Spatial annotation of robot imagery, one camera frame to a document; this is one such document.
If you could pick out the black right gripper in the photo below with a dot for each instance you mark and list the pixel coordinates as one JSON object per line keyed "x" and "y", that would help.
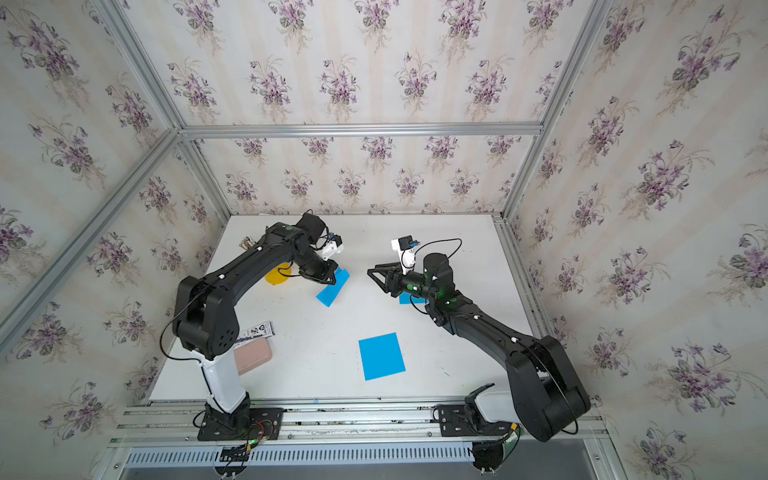
{"x": 393, "y": 279}

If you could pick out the blue paper sheet front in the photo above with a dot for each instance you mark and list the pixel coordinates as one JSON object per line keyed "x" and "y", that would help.
{"x": 381, "y": 356}

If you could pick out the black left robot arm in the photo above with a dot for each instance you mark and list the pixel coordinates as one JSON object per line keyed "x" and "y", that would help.
{"x": 205, "y": 319}

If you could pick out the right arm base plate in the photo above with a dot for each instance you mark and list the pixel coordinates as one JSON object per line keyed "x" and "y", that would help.
{"x": 463, "y": 420}

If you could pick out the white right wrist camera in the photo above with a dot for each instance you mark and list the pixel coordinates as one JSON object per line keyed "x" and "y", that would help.
{"x": 405, "y": 248}

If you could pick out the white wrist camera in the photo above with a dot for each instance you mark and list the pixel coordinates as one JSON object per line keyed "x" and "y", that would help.
{"x": 405, "y": 248}
{"x": 332, "y": 246}

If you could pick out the aluminium rail frame front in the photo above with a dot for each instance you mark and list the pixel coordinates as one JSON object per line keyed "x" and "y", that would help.
{"x": 323, "y": 434}

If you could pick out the blue paper sheet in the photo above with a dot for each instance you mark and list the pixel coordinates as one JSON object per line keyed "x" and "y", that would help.
{"x": 406, "y": 299}
{"x": 381, "y": 356}
{"x": 330, "y": 293}

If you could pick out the pink pencil case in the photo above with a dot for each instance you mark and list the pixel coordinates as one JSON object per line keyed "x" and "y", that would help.
{"x": 252, "y": 355}

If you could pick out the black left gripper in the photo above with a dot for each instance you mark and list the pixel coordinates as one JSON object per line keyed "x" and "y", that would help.
{"x": 324, "y": 276}

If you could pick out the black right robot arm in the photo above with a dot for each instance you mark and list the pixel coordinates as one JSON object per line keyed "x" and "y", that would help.
{"x": 546, "y": 392}

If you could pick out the white pen box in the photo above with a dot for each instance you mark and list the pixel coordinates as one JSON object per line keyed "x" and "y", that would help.
{"x": 263, "y": 330}

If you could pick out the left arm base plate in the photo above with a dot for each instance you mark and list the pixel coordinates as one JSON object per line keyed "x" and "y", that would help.
{"x": 240, "y": 425}

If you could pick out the yellow pen cup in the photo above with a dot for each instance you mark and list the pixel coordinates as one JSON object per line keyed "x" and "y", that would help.
{"x": 279, "y": 274}

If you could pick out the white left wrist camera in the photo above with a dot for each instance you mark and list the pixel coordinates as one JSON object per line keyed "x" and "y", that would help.
{"x": 332, "y": 246}

